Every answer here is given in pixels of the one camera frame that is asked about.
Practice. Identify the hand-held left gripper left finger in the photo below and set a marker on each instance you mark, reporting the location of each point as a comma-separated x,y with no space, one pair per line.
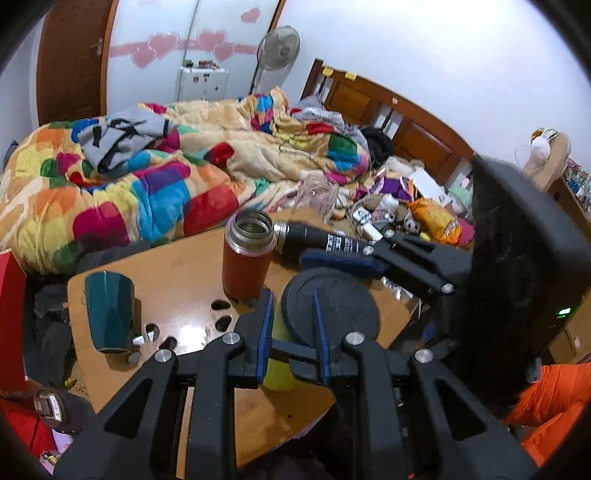
263,332

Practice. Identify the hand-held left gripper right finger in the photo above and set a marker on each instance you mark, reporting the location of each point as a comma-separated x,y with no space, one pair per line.
320,337

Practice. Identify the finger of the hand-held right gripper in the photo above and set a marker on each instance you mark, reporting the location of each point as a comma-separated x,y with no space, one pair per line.
418,243
341,263

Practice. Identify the yellow cup with black base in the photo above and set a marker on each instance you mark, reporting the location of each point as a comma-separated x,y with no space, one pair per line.
330,307

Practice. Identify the person's right forearm orange sleeve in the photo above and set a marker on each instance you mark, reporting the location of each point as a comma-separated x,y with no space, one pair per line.
554,401

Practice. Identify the dark green cup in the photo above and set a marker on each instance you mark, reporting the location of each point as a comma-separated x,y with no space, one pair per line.
108,311

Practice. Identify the orange snack bag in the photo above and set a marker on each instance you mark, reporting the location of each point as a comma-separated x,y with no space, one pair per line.
436,221

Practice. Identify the black bottle with white label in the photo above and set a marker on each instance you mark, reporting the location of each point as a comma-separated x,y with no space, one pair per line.
314,237

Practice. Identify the white cardboard box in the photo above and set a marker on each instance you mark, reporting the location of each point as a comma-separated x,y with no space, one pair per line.
429,184

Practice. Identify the purple cloth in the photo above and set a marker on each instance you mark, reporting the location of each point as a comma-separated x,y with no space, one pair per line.
390,187

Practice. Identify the mint green container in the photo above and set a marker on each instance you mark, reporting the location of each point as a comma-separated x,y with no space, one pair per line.
461,196

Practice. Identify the red steel thermos bottle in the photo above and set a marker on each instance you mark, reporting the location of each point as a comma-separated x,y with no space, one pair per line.
244,258

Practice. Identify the wooden bed headboard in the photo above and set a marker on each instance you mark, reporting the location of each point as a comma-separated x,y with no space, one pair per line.
415,134

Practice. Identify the white headphones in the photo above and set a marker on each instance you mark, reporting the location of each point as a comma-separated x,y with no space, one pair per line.
542,145

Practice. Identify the grey knitted garment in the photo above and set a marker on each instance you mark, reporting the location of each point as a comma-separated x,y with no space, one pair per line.
323,115

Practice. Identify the colourful patchwork blanket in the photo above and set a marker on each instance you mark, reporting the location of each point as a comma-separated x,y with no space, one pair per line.
152,184

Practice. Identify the pile of dark clothes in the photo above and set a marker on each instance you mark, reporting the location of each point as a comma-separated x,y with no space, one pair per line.
51,332

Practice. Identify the black flask lid with clasp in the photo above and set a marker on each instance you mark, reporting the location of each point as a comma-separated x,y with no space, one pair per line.
55,408

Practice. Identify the standing electric fan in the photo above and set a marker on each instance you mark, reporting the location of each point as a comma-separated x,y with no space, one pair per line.
277,48

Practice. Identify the white cabinet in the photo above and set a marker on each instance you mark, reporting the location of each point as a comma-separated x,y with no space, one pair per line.
202,83

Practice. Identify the grey garment with black print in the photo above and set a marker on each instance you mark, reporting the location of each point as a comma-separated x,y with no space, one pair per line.
117,136

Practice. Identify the red box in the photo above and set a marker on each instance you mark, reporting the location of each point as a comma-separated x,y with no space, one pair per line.
11,323

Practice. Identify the brown wooden door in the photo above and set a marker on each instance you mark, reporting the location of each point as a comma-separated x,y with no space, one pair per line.
69,60

